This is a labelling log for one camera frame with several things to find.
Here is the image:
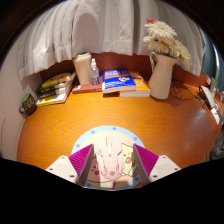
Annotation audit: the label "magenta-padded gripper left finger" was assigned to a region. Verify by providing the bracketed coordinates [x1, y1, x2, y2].
[45, 143, 95, 187]

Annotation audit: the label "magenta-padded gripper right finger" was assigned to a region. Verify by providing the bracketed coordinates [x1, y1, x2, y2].
[132, 143, 181, 186]

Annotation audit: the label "pink computer mouse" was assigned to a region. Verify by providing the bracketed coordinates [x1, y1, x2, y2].
[94, 134, 126, 182]

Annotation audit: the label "round cartoon print mouse pad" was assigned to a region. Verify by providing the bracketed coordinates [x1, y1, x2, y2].
[71, 125, 146, 191]

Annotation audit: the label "cream book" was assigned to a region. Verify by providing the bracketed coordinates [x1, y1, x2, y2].
[35, 88, 73, 107]

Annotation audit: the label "red-brown book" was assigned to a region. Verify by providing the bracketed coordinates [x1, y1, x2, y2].
[71, 82, 104, 95]

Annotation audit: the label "orange book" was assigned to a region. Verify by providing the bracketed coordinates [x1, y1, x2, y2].
[118, 71, 152, 98]

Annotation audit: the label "green and black mug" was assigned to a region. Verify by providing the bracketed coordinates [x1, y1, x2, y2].
[18, 92, 38, 117]

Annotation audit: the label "white ceramic vase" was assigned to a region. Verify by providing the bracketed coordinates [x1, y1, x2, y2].
[147, 50, 179, 101]

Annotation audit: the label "white paper sheet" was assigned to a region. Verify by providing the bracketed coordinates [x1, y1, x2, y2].
[210, 105, 224, 126]

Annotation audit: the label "yellow book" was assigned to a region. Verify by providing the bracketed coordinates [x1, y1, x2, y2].
[40, 72, 74, 89]

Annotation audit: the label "clear spray bottle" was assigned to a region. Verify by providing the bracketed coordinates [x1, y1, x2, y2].
[89, 58, 100, 87]

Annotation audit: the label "silver laptop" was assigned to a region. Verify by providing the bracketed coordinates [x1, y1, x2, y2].
[198, 85, 218, 111]

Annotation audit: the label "beige tumbler cup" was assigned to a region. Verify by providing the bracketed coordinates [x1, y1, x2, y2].
[72, 52, 93, 86]

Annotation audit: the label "dark framed window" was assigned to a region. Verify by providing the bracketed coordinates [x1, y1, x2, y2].
[201, 29, 223, 81]

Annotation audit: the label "white and pink flower bunch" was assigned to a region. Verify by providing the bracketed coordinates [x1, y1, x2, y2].
[142, 18, 193, 68]

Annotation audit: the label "white curtain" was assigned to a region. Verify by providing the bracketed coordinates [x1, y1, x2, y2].
[17, 0, 208, 81]

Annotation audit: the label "black cable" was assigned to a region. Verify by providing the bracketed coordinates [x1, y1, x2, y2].
[169, 71, 196, 101]

